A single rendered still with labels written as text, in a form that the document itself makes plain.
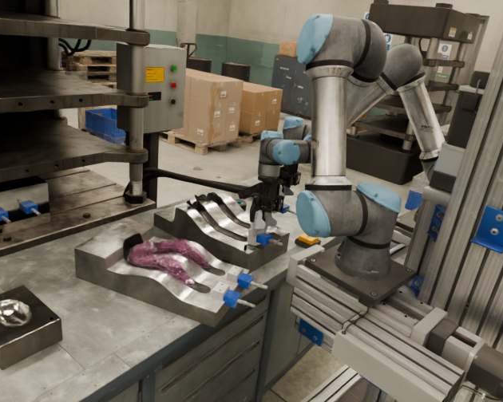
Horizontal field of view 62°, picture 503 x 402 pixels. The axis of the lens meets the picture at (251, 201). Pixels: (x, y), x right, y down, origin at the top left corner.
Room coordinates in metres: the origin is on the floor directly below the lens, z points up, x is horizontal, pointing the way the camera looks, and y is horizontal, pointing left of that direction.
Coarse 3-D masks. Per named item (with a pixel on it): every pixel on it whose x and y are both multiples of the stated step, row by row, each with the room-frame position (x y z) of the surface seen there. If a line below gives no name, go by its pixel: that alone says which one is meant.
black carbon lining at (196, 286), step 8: (128, 240) 1.23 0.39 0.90; (136, 240) 1.26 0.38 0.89; (128, 248) 1.23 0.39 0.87; (208, 272) 1.17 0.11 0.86; (216, 272) 1.19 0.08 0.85; (224, 272) 1.18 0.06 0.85; (192, 280) 1.11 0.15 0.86; (192, 288) 1.08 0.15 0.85; (200, 288) 1.09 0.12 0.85; (208, 288) 1.09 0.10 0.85
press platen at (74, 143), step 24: (0, 120) 2.00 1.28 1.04; (24, 120) 2.05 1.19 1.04; (48, 120) 2.11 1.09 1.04; (0, 144) 1.65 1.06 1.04; (24, 144) 1.68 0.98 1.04; (48, 144) 1.72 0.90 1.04; (72, 144) 1.76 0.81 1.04; (96, 144) 1.81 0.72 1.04; (120, 144) 1.86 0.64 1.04; (0, 168) 1.39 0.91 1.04; (24, 168) 1.45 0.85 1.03; (48, 168) 1.52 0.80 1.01; (72, 168) 1.60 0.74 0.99
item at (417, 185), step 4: (424, 172) 4.43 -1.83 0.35; (416, 176) 4.24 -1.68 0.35; (420, 176) 4.35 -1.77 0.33; (424, 176) 4.46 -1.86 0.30; (416, 180) 4.17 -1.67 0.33; (420, 180) 4.14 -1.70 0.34; (424, 180) 4.11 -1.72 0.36; (428, 180) 4.45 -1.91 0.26; (412, 184) 4.18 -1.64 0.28; (416, 184) 4.16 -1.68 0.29; (420, 184) 4.14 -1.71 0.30; (424, 184) 4.41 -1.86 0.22; (428, 184) 4.09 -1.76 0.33; (412, 188) 4.17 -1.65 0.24; (416, 188) 4.15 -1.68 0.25; (420, 188) 4.13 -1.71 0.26; (420, 192) 4.12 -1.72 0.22
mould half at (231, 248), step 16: (176, 208) 1.48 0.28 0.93; (192, 208) 1.48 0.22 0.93; (208, 208) 1.52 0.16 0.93; (240, 208) 1.61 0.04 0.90; (160, 224) 1.53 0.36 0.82; (176, 224) 1.47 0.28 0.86; (192, 224) 1.42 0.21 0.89; (208, 224) 1.44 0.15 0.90; (224, 224) 1.48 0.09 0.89; (192, 240) 1.42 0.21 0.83; (208, 240) 1.37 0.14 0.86; (224, 240) 1.34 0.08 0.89; (288, 240) 1.47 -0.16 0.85; (224, 256) 1.32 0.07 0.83; (240, 256) 1.28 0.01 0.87; (256, 256) 1.30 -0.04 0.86; (272, 256) 1.39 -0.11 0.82
